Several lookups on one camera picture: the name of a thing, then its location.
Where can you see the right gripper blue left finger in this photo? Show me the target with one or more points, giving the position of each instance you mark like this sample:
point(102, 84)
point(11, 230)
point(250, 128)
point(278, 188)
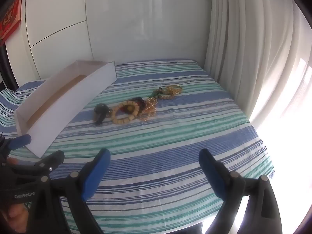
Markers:
point(82, 185)

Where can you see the red wall decoration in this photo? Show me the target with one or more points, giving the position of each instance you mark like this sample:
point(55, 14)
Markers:
point(11, 21)

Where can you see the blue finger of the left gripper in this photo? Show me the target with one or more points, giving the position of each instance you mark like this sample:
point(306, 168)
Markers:
point(11, 144)
point(42, 168)

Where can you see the black wrist watch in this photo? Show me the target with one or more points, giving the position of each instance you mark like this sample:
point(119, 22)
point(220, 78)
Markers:
point(100, 113)

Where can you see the white cardboard tray box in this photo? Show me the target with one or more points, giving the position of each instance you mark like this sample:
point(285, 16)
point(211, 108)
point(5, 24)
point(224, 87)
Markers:
point(54, 104)

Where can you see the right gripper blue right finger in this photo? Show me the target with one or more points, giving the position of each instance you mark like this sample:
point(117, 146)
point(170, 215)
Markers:
point(262, 213)

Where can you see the striped blue green bedsheet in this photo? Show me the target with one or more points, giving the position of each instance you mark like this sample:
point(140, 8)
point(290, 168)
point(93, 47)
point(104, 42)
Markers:
point(154, 183)

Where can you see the white curtain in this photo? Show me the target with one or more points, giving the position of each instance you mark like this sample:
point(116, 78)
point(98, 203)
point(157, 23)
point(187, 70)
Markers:
point(259, 51)

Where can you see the white wardrobe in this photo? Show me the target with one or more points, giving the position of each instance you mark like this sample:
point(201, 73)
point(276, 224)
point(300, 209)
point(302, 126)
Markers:
point(53, 34)

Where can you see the gold bangle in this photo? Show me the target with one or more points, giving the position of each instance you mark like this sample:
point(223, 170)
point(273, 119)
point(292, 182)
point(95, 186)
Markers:
point(174, 89)

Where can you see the left human hand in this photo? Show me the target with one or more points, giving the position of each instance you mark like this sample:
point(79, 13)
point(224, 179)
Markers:
point(16, 216)

